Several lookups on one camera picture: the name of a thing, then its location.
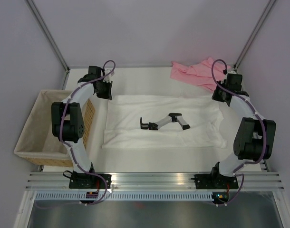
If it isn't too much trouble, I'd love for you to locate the white t shirt robot print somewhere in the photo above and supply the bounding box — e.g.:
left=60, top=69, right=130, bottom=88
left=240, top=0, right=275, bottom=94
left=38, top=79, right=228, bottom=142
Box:
left=102, top=95, right=226, bottom=149

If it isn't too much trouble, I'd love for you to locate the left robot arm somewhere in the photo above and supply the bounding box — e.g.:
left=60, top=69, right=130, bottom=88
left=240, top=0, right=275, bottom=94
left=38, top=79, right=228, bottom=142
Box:
left=51, top=66, right=115, bottom=188

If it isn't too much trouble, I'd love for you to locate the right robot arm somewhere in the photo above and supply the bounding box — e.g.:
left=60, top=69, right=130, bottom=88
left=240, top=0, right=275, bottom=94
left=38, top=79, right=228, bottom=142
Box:
left=210, top=72, right=276, bottom=188

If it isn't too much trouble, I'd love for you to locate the pink t shirt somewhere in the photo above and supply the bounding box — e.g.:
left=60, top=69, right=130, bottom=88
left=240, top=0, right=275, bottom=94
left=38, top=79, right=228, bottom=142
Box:
left=170, top=57, right=216, bottom=93

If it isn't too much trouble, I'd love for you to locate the wicker basket cloth lining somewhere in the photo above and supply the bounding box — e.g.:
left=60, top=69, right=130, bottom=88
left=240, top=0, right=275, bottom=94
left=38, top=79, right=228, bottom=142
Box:
left=13, top=89, right=97, bottom=167

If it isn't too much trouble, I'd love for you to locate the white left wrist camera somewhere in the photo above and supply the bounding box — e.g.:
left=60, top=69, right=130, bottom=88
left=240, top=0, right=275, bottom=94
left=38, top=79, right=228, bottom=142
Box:
left=103, top=69, right=115, bottom=83

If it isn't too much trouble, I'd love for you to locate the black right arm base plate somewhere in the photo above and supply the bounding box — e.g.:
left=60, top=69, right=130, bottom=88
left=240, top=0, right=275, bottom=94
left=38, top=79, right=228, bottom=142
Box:
left=192, top=174, right=239, bottom=190

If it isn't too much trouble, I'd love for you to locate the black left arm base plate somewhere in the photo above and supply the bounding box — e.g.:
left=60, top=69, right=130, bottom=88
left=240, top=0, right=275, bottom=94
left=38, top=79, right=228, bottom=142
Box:
left=69, top=172, right=112, bottom=189

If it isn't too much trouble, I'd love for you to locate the right aluminium frame post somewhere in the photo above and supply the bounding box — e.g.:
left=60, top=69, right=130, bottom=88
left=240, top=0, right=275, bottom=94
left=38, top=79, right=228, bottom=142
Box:
left=233, top=0, right=278, bottom=71

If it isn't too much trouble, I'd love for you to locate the aluminium frame post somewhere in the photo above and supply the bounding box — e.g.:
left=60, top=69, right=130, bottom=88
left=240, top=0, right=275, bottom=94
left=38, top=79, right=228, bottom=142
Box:
left=26, top=0, right=70, bottom=73
left=233, top=0, right=278, bottom=71

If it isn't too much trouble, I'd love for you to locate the aluminium mounting rail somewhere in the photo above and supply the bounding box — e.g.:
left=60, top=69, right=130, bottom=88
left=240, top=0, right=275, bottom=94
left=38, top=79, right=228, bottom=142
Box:
left=25, top=172, right=284, bottom=192

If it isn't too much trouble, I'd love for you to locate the left aluminium frame post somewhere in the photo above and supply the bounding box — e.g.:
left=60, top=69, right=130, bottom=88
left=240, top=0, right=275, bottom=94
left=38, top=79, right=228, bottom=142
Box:
left=26, top=0, right=70, bottom=73

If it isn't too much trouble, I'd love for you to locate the slotted grey cable duct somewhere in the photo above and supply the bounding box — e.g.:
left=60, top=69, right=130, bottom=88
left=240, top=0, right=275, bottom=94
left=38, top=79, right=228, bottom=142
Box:
left=35, top=191, right=213, bottom=201

